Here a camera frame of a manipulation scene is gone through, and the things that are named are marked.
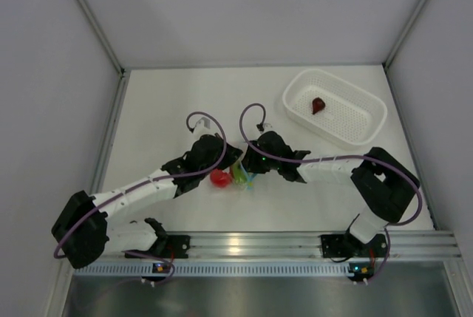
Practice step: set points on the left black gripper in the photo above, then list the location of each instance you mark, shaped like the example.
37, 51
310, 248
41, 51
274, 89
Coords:
233, 153

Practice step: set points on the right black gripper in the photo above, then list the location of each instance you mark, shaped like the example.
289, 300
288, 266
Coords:
250, 162

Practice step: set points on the red fake apple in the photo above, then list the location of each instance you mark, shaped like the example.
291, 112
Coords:
220, 178

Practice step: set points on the green fake fruit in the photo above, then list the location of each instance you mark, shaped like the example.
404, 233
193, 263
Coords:
237, 173

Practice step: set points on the clear zip top bag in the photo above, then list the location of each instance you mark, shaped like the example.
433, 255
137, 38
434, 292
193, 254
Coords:
248, 185

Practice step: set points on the dark purple fake fig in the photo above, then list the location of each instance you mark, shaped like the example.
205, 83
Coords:
317, 105

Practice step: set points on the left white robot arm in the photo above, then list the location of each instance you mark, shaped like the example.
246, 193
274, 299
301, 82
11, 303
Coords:
91, 225

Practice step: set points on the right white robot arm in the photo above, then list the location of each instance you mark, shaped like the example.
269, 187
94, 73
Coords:
391, 193

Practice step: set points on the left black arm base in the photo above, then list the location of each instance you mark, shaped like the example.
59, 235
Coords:
174, 246

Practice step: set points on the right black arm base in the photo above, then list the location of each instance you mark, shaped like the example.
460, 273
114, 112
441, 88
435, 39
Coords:
341, 246

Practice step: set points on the white perforated plastic basket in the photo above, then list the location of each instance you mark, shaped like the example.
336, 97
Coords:
352, 117

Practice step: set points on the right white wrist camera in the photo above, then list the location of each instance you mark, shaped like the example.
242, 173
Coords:
264, 127

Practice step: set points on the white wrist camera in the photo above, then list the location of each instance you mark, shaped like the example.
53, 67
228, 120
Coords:
264, 127
201, 127

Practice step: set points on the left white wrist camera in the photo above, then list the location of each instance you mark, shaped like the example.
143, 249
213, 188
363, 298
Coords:
201, 127

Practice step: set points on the white slotted cable duct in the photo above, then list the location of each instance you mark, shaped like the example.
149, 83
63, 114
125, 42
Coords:
225, 269

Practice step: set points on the aluminium mounting rail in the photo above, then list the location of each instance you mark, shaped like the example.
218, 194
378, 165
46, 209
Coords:
404, 245

